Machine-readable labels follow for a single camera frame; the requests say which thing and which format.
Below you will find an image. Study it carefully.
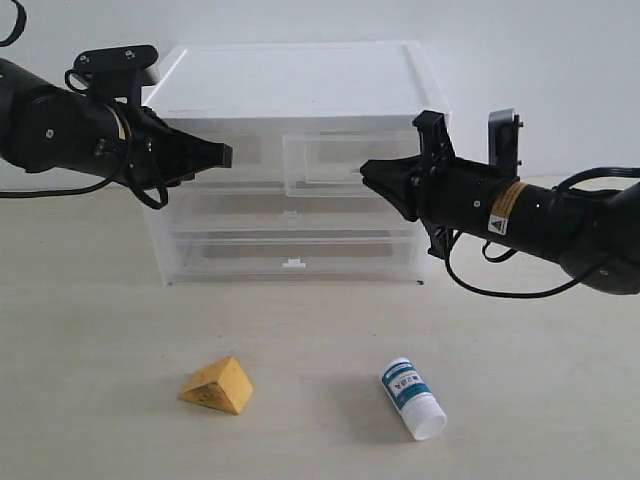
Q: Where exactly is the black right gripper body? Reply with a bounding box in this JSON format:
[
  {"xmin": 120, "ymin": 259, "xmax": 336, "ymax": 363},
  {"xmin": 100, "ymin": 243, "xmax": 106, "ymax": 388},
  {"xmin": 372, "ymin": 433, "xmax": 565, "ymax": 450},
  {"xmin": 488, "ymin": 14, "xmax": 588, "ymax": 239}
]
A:
[{"xmin": 413, "ymin": 110, "xmax": 500, "ymax": 258}]

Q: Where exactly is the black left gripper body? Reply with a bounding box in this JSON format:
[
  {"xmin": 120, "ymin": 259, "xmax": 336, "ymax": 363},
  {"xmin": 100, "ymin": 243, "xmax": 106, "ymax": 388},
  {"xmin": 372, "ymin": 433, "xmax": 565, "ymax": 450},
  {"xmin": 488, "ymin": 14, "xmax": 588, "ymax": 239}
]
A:
[{"xmin": 97, "ymin": 102, "xmax": 173, "ymax": 193}]

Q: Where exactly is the clear drawer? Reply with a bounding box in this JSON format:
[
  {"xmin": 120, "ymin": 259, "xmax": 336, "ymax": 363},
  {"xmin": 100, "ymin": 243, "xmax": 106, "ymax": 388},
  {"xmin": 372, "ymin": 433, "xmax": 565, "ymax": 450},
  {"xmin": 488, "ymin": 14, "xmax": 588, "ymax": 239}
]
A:
[
  {"xmin": 156, "ymin": 229, "xmax": 428, "ymax": 284},
  {"xmin": 220, "ymin": 133, "xmax": 284, "ymax": 183},
  {"xmin": 283, "ymin": 131, "xmax": 419, "ymax": 198},
  {"xmin": 148, "ymin": 191, "xmax": 416, "ymax": 233}
]

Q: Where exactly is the yellow wedge block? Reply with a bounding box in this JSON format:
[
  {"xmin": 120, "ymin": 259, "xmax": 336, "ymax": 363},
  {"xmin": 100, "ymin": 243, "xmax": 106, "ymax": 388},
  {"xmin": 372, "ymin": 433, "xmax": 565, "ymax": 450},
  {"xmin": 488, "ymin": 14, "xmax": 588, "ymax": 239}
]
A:
[{"xmin": 178, "ymin": 356, "xmax": 254, "ymax": 415}]

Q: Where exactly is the white blue-labelled bottle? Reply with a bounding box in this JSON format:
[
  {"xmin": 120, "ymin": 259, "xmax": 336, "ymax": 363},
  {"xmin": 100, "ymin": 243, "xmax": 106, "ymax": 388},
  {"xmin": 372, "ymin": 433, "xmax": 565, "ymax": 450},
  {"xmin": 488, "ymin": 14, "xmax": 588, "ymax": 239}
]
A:
[{"xmin": 380, "ymin": 357, "xmax": 447, "ymax": 441}]

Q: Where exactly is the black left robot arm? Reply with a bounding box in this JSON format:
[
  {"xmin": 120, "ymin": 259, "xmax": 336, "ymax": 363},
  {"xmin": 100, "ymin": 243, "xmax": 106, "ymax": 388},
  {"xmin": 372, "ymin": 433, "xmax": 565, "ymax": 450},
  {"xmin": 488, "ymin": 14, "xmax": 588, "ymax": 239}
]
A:
[{"xmin": 1, "ymin": 58, "xmax": 233, "ymax": 192}]

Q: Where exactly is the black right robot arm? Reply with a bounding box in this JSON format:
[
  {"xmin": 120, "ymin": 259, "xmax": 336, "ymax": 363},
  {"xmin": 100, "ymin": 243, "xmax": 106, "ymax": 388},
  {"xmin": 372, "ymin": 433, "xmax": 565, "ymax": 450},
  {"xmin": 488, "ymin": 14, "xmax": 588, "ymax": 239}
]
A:
[{"xmin": 360, "ymin": 109, "xmax": 639, "ymax": 299}]

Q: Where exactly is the white plastic drawer cabinet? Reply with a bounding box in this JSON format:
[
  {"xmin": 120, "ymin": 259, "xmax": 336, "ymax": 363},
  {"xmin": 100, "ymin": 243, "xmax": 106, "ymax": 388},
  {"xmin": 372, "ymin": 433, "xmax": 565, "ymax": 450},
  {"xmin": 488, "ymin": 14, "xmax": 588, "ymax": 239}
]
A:
[{"xmin": 143, "ymin": 41, "xmax": 450, "ymax": 284}]

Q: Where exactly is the left black cable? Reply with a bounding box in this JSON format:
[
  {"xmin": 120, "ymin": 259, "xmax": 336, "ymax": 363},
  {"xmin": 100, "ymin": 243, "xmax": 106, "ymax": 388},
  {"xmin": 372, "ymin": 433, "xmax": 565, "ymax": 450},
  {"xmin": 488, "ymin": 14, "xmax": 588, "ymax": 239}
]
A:
[{"xmin": 0, "ymin": 0, "xmax": 169, "ymax": 211}]

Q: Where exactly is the black cable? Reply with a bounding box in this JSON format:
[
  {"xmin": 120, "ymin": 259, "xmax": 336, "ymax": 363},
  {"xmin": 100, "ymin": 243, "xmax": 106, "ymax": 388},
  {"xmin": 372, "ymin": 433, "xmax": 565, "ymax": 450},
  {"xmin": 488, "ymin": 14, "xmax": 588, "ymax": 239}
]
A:
[
  {"xmin": 442, "ymin": 167, "xmax": 640, "ymax": 300},
  {"xmin": 0, "ymin": 0, "xmax": 169, "ymax": 211}
]

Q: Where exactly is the right black cable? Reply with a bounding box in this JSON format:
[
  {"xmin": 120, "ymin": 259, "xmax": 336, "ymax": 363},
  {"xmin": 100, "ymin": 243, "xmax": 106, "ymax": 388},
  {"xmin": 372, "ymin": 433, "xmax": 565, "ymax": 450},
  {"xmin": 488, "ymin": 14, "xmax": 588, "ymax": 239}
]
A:
[{"xmin": 442, "ymin": 167, "xmax": 640, "ymax": 300}]

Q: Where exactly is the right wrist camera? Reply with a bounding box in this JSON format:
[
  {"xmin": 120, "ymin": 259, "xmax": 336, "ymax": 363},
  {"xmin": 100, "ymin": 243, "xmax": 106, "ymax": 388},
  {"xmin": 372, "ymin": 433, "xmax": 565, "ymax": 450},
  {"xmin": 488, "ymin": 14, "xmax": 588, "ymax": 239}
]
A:
[{"xmin": 488, "ymin": 108, "xmax": 523, "ymax": 179}]

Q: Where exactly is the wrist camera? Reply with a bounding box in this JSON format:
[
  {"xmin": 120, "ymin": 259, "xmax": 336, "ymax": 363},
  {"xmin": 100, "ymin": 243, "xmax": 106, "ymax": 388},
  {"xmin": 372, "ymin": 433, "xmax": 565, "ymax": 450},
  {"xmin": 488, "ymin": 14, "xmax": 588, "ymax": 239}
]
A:
[
  {"xmin": 488, "ymin": 108, "xmax": 523, "ymax": 179},
  {"xmin": 64, "ymin": 44, "xmax": 159, "ymax": 107}
]

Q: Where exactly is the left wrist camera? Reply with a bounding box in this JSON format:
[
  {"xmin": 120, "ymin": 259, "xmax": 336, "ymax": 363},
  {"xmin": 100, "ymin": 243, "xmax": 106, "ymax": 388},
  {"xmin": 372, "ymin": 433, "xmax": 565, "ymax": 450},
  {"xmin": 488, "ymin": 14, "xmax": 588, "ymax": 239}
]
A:
[{"xmin": 64, "ymin": 44, "xmax": 159, "ymax": 107}]

